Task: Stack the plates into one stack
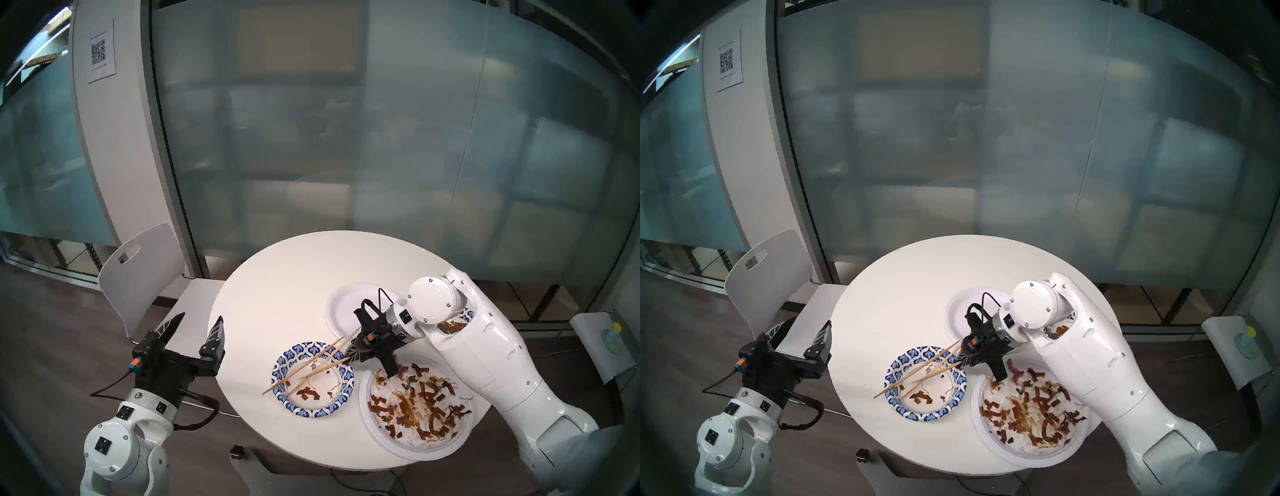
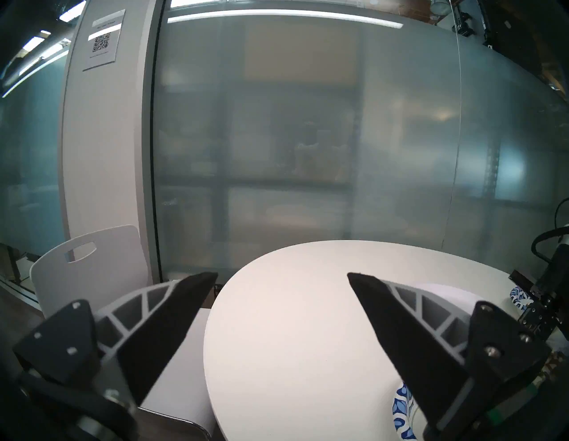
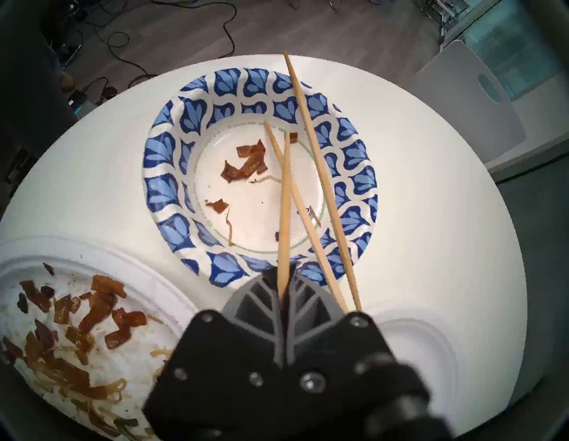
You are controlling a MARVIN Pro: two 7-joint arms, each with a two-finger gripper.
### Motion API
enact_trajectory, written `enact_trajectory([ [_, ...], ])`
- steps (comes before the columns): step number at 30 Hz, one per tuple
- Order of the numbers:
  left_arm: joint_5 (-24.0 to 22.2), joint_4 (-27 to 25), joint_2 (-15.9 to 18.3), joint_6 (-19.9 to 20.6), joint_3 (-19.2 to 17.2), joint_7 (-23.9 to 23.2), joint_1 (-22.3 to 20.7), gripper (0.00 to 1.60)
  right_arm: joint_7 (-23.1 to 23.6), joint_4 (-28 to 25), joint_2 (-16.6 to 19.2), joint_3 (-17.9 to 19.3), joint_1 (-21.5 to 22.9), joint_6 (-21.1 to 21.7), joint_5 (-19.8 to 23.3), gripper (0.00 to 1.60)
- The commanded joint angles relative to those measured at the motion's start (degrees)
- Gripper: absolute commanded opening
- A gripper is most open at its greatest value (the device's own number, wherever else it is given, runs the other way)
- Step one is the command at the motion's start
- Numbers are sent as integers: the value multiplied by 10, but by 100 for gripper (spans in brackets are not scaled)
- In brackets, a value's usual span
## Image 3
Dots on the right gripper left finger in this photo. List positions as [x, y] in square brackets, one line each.
[258, 320]

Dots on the small white foam plate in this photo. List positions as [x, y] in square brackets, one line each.
[426, 351]

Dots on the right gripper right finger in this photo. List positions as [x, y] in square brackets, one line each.
[311, 329]

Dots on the brown food scraps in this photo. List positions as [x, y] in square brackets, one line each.
[246, 166]

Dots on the large white foam plate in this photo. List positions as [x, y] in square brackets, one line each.
[146, 284]

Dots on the large blue patterned paper bowl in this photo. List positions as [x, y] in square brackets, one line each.
[178, 146]

